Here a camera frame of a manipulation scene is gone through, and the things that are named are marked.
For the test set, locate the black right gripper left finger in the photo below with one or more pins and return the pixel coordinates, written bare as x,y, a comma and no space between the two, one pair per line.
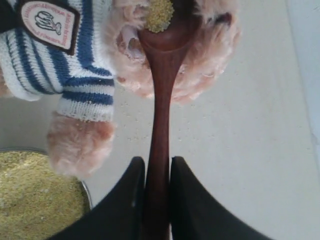
118,215

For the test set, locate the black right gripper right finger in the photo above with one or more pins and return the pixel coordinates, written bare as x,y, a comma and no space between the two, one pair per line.
196,215

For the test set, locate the yellow millet grains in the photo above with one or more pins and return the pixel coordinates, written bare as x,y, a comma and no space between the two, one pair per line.
37,197

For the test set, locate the dark red wooden spoon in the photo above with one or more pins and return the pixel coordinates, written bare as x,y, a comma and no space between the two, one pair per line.
165,52

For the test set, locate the tan teddy bear striped sweater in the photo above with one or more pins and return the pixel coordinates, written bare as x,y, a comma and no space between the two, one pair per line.
77,49

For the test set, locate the steel bowl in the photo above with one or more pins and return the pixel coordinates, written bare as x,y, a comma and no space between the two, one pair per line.
86,192

